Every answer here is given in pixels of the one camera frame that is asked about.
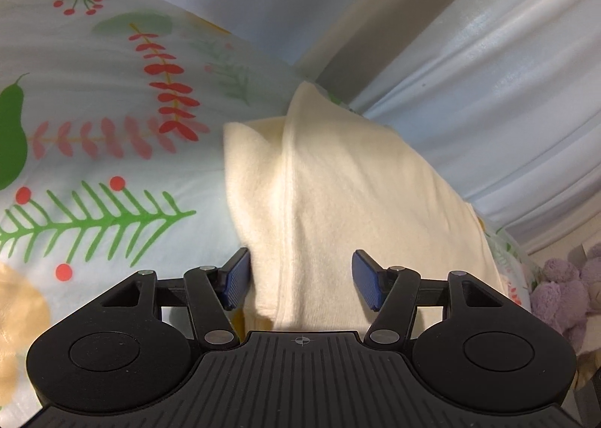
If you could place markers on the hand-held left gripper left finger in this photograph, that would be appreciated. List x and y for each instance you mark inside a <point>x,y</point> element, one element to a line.
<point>237,280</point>

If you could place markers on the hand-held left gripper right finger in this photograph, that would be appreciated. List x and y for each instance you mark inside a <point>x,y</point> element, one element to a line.
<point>368,280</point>

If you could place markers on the white curtain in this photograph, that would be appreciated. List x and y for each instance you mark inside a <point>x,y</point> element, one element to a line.
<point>493,57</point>

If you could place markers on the purple teddy bear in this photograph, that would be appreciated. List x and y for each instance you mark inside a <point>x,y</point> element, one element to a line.
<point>563,289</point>

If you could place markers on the cream towel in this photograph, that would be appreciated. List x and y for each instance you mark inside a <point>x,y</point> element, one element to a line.
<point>357,202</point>

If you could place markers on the floral bed sheet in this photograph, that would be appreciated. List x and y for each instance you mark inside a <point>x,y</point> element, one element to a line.
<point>108,127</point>

